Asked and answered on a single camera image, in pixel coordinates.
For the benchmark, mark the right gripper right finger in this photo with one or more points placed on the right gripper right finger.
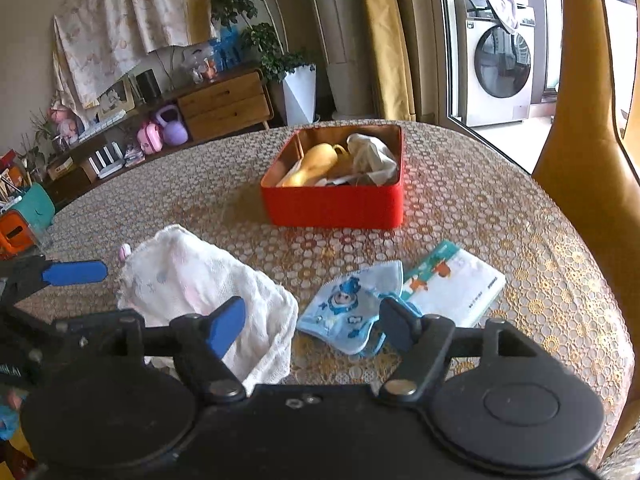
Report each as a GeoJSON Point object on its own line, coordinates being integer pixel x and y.
{"type": "Point", "coordinates": [427, 345]}

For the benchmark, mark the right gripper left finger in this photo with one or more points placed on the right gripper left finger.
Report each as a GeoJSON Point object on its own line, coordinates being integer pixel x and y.
{"type": "Point", "coordinates": [197, 344]}

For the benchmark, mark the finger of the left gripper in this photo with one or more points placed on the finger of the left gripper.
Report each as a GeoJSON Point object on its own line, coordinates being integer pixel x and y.
{"type": "Point", "coordinates": [24, 276]}
{"type": "Point", "coordinates": [33, 350]}

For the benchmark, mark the white mesh laundry bag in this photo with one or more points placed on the white mesh laundry bag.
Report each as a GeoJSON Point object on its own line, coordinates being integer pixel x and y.
{"type": "Point", "coordinates": [176, 273]}

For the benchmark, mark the blue cartoon face mask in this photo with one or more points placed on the blue cartoon face mask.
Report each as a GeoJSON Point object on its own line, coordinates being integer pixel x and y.
{"type": "Point", "coordinates": [344, 311]}

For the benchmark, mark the red metal tin box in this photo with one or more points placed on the red metal tin box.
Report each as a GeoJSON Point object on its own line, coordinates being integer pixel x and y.
{"type": "Point", "coordinates": [360, 206]}

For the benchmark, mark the white knit cloth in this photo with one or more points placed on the white knit cloth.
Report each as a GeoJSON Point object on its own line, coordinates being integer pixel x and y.
{"type": "Point", "coordinates": [372, 158]}

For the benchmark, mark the yellow plush toy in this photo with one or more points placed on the yellow plush toy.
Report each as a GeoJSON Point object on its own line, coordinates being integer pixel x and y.
{"type": "Point", "coordinates": [314, 165]}

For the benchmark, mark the hand with blue glove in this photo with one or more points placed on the hand with blue glove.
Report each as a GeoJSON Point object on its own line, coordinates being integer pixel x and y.
{"type": "Point", "coordinates": [10, 407]}

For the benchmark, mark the orange storage box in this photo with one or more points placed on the orange storage box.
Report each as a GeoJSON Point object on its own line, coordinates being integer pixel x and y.
{"type": "Point", "coordinates": [15, 235]}

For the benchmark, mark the white tissue pack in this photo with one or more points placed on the white tissue pack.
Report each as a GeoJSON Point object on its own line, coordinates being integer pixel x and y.
{"type": "Point", "coordinates": [453, 283]}

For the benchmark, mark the teal storage box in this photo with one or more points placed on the teal storage box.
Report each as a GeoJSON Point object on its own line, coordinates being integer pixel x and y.
{"type": "Point", "coordinates": [36, 208]}

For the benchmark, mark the pink toy bag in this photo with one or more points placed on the pink toy bag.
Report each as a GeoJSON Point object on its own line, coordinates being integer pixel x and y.
{"type": "Point", "coordinates": [149, 138]}

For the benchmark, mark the purple kettlebell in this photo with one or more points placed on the purple kettlebell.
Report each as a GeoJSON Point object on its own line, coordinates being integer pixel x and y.
{"type": "Point", "coordinates": [174, 131]}

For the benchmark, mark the wooden drawer cabinet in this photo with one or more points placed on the wooden drawer cabinet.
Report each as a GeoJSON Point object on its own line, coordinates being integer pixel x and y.
{"type": "Point", "coordinates": [225, 106]}

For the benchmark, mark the tan leather chair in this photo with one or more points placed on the tan leather chair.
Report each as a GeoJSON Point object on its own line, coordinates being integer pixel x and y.
{"type": "Point", "coordinates": [584, 166]}

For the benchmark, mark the yellow curtain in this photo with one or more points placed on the yellow curtain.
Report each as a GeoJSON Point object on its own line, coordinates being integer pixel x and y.
{"type": "Point", "coordinates": [390, 62]}

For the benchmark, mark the white washing machine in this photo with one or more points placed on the white washing machine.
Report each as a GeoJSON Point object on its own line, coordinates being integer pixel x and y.
{"type": "Point", "coordinates": [496, 47]}

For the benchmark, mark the floral hanging cloth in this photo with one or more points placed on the floral hanging cloth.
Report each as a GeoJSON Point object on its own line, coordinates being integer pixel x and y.
{"type": "Point", "coordinates": [96, 42]}

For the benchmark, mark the white planter with plant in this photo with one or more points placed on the white planter with plant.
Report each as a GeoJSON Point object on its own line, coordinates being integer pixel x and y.
{"type": "Point", "coordinates": [264, 36]}

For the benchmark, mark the white floor fan column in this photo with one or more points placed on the white floor fan column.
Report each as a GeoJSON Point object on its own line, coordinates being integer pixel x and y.
{"type": "Point", "coordinates": [343, 40]}

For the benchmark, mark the picture frame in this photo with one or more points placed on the picture frame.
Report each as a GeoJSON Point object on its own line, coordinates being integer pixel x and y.
{"type": "Point", "coordinates": [118, 98]}

